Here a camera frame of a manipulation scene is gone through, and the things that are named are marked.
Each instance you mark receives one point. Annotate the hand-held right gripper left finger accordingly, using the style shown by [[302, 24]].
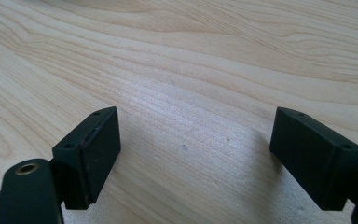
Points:
[[90, 161]]

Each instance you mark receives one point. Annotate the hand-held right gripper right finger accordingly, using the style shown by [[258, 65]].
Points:
[[313, 161]]

